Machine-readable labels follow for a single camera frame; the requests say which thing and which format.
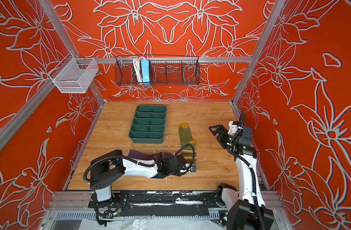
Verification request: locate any light blue box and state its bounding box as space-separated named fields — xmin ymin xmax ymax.
xmin=141 ymin=59 xmax=150 ymax=84

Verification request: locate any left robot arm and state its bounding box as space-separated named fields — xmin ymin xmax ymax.
xmin=83 ymin=149 xmax=196 ymax=202

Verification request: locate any black wire basket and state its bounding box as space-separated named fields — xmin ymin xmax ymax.
xmin=114 ymin=55 xmax=201 ymax=86

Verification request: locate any white cable bundle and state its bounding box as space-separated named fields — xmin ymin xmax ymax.
xmin=133 ymin=57 xmax=143 ymax=84

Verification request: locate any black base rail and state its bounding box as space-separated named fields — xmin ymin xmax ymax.
xmin=89 ymin=189 xmax=231 ymax=218

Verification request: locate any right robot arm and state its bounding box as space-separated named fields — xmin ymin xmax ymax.
xmin=209 ymin=122 xmax=275 ymax=230

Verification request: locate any purple sock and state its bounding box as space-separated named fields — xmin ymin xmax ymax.
xmin=123 ymin=149 xmax=174 ymax=164

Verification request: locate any green striped sock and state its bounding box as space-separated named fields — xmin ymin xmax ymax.
xmin=179 ymin=123 xmax=196 ymax=164

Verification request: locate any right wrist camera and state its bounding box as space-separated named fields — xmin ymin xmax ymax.
xmin=228 ymin=121 xmax=239 ymax=136

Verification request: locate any green divided tray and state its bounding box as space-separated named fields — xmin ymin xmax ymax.
xmin=128 ymin=104 xmax=167 ymax=144

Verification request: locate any clear plastic bin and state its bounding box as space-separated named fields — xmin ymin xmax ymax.
xmin=49 ymin=57 xmax=99 ymax=94

